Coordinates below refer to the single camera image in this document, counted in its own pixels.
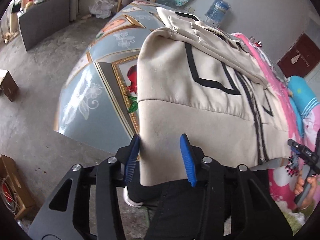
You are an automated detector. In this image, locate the beige zip-up jacket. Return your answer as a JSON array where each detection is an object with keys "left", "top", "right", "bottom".
[{"left": 137, "top": 7, "right": 291, "bottom": 186}]

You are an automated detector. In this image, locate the person right hand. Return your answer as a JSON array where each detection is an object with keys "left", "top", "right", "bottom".
[{"left": 292, "top": 175, "right": 318, "bottom": 211}]

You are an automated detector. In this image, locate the pink floral fleece blanket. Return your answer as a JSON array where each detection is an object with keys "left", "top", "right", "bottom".
[{"left": 231, "top": 32, "right": 320, "bottom": 213}]

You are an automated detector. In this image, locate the blue pillow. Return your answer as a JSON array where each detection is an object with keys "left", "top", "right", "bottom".
[{"left": 287, "top": 76, "right": 319, "bottom": 139}]

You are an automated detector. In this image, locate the grey-blue patterned bed sheet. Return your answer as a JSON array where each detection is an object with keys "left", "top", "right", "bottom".
[{"left": 53, "top": 0, "right": 291, "bottom": 171}]

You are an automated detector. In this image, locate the grey lace cloth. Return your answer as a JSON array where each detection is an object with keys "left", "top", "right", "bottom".
[{"left": 249, "top": 36, "right": 287, "bottom": 86}]

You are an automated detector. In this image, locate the dark red wooden door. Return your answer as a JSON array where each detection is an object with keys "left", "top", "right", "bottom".
[{"left": 277, "top": 33, "right": 320, "bottom": 77}]

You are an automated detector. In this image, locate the blue water jug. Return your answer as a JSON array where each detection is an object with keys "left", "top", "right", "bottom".
[{"left": 205, "top": 0, "right": 231, "bottom": 27}]

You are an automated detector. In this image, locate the white plastic bag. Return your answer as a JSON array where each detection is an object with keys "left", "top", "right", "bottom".
[{"left": 88, "top": 0, "right": 118, "bottom": 19}]

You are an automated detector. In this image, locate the dark grey cabinet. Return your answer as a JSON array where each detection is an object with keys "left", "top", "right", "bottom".
[{"left": 18, "top": 0, "right": 70, "bottom": 51}]

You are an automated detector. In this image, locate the cardboard box with cables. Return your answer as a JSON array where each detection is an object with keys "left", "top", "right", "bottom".
[{"left": 0, "top": 154, "right": 36, "bottom": 220}]

